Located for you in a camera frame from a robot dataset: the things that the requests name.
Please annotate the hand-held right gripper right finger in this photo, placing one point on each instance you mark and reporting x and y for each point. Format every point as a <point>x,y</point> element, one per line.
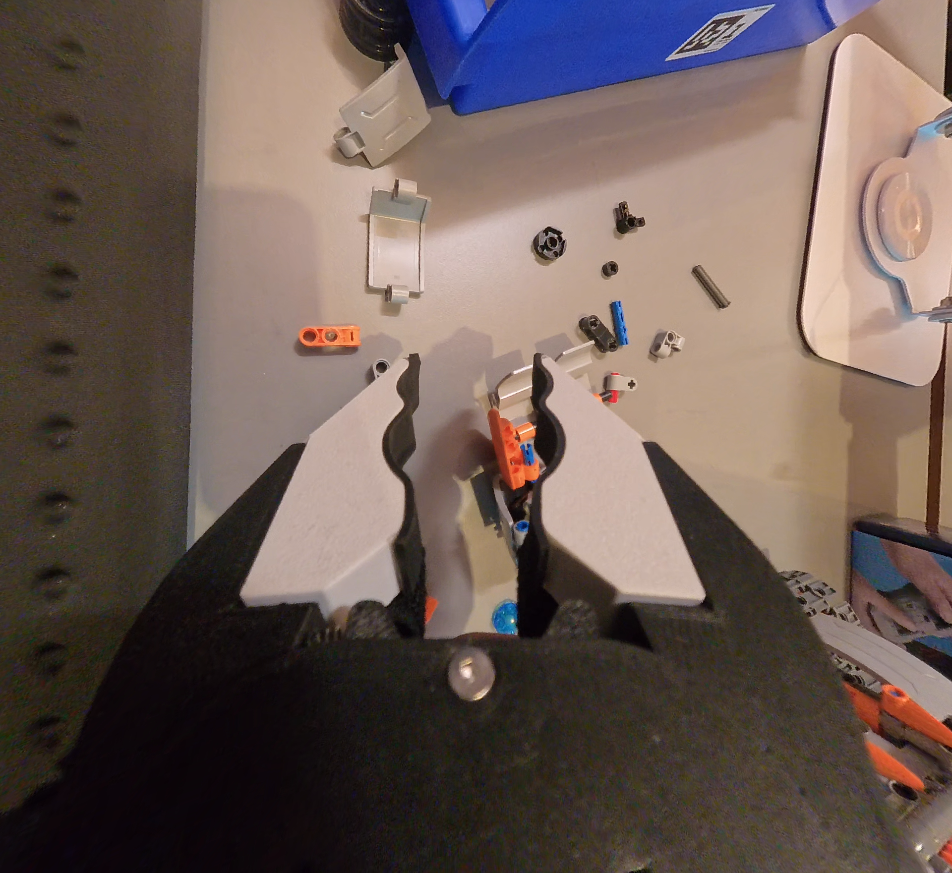
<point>617,516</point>

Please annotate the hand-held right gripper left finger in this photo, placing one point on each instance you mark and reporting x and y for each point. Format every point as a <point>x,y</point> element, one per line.
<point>327,516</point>

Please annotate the grey orange brick assembly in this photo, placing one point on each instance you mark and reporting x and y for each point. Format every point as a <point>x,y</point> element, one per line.
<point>506,449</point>

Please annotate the black two-hole beam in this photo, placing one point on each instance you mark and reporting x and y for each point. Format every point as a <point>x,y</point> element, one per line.
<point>599,332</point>

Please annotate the long blue pin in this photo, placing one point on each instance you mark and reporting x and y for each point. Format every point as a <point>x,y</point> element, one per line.
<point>619,323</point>

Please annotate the round black disc piece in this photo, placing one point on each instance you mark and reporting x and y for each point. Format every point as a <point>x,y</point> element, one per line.
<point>541,254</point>

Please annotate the white red small piece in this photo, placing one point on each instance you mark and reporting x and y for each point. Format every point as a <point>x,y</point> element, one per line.
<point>621,384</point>

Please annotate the orange fin piece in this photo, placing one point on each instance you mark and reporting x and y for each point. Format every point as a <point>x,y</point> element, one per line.
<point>430,609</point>

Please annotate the translucent blue round piece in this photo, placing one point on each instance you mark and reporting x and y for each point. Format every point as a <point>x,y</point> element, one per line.
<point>504,620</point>

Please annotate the light grey small connector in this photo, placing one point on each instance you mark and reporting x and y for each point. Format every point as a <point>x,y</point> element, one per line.
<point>667,343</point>

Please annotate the orange small beam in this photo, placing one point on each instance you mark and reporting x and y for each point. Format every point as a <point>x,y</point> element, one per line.
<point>353,336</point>

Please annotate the short dark grey axle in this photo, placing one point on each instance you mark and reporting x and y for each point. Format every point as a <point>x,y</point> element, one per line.
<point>710,285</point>

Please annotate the grey black brick model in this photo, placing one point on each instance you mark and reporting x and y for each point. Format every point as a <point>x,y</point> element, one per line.
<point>848,635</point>

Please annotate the grey hollow panel piece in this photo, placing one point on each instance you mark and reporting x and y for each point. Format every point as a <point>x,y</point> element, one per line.
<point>398,248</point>

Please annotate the picture box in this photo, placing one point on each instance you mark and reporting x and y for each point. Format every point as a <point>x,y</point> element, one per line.
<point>892,575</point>

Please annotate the black connector with pins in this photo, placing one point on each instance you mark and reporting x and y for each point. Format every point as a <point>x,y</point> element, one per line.
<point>628,217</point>

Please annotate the black foam mat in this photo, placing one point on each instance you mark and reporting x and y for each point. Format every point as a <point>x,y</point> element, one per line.
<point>97,293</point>

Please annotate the white board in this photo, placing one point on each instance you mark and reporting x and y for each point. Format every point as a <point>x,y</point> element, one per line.
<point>840,256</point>

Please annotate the grey ridged panel piece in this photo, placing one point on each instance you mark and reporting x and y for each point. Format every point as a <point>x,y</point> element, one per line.
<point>387,114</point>

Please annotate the light blue metal stand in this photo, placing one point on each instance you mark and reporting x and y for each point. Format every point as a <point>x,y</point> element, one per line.
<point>904,218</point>

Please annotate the black toy wheel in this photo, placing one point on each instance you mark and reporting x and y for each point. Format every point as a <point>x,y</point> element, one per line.
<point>372,3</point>

